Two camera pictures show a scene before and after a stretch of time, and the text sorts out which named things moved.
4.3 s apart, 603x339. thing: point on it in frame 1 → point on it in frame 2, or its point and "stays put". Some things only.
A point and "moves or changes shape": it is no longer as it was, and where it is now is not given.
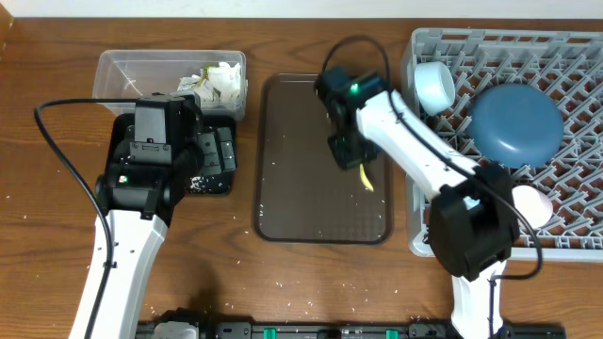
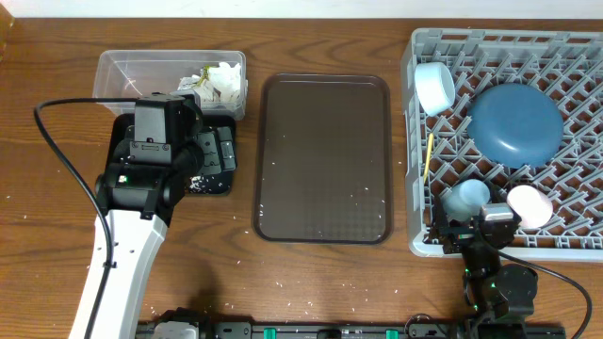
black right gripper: (351, 153) → (458, 236)
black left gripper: (217, 151) stays put
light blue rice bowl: (434, 87) stays put
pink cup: (532, 204) stays put
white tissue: (225, 82) stays put
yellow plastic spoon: (365, 179) moves or changes shape
